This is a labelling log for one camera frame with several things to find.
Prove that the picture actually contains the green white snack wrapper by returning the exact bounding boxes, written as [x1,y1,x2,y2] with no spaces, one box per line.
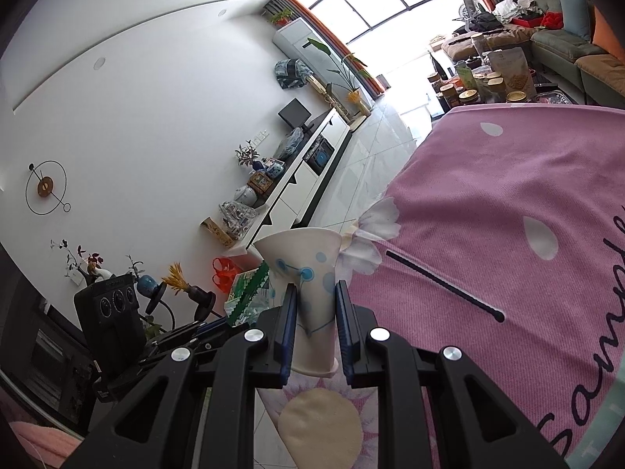
[225,261,275,326]

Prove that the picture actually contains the paper cup blue dots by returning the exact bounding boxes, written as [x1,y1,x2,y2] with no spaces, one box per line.
[254,227,342,377]

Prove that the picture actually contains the pink sleeve left forearm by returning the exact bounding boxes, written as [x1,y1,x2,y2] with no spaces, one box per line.
[9,421,82,468]

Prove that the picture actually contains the white tv cabinet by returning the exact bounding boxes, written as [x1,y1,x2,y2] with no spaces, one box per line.
[223,109,351,258]

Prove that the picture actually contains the pink printed tablecloth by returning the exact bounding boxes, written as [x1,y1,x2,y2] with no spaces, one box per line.
[258,102,625,469]

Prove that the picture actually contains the small black monitor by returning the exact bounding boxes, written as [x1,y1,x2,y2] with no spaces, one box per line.
[278,98,311,130]

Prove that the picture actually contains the tall green leaf plant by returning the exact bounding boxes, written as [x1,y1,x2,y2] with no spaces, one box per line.
[305,37,362,105]

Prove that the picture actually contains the white standing air conditioner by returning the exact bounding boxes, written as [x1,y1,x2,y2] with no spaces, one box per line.
[272,18,361,95]

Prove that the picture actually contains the brown paper bag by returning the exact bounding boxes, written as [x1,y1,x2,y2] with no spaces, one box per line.
[486,47,536,103]

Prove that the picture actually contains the green brown sectional sofa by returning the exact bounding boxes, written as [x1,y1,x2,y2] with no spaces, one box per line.
[531,0,624,109]

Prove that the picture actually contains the red cloth on sofa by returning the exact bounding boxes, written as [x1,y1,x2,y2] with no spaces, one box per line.
[512,12,564,30]

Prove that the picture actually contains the orange cushion left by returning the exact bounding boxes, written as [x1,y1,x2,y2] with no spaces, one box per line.
[593,7,625,64]

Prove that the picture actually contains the teal cushion left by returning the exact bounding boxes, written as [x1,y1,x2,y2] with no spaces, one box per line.
[561,0,591,41]

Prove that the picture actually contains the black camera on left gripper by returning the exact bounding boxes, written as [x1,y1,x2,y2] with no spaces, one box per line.
[74,274,146,379]

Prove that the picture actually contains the round wire wall clock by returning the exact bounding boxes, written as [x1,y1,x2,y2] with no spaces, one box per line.
[24,160,72,217]

